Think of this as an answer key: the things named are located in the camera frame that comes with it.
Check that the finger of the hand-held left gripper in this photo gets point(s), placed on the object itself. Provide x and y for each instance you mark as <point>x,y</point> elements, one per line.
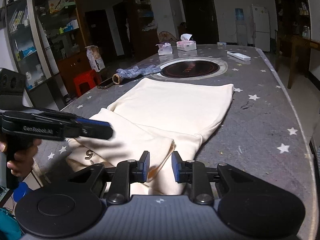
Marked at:
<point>95,127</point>

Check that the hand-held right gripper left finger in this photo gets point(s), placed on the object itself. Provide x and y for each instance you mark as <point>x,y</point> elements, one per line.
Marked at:
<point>146,168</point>

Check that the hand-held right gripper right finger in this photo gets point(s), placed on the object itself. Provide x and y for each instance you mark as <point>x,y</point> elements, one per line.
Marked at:
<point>175,167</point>

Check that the cream fleece garment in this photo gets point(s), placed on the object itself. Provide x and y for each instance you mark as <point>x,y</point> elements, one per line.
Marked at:
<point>175,105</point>

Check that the person's left hand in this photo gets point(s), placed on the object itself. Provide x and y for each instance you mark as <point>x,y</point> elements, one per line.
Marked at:
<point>25,155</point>

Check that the smartphone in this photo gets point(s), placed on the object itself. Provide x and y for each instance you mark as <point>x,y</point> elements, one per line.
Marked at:
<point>107,83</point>

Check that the red plastic stool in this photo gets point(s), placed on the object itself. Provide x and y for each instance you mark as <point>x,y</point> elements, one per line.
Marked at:
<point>85,81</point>

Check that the blue round stool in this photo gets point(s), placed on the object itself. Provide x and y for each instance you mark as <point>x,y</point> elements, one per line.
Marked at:
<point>21,191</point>

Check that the white paper bag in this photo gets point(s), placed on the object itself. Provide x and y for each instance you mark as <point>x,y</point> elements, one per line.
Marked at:
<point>94,58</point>

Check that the wooden cabinet with cupboard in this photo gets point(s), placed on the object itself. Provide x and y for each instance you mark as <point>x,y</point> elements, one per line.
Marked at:
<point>72,62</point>

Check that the grey star print tablecloth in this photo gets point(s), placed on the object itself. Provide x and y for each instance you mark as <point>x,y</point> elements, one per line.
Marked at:
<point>262,130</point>

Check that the person's teal clothing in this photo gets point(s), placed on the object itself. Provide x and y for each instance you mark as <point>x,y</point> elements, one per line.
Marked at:
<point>7,225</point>

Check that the round black induction cooktop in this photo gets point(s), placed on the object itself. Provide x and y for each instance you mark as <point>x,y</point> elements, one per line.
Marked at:
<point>191,68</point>

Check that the small white tissue pack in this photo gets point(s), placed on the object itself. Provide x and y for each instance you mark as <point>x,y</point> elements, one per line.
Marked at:
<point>165,48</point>

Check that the floor fan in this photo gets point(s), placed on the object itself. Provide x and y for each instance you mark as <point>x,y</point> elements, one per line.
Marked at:
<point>166,36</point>

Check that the narrow wooden shelf cabinet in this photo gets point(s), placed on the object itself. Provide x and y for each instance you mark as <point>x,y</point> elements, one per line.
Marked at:
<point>146,17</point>

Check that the pink white tissue box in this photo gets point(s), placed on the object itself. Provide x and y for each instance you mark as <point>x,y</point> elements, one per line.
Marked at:
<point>186,44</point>

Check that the white remote control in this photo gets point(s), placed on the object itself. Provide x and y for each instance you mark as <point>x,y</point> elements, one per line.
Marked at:
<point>238,55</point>

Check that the small blue white box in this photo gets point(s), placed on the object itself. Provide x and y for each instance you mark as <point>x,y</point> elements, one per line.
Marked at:
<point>221,44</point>

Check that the white water dispenser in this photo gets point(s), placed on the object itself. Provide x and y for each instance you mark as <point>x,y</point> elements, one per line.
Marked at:
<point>241,32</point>

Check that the dark entrance door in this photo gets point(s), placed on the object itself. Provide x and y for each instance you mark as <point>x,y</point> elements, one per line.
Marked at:
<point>200,17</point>

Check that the white refrigerator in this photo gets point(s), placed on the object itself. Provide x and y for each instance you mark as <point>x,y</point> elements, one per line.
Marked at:
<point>260,27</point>

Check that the blue water bottle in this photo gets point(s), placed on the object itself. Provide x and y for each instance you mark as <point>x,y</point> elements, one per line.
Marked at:
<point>239,14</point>

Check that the dark wooden desk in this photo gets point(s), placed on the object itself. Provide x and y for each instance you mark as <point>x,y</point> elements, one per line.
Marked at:
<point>297,45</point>

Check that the tall wooden shelf cabinet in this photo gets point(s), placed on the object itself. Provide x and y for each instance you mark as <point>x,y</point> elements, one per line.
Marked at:
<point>292,7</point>

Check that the metal frame storage shelf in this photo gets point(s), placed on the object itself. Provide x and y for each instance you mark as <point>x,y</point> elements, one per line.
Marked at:
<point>27,42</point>

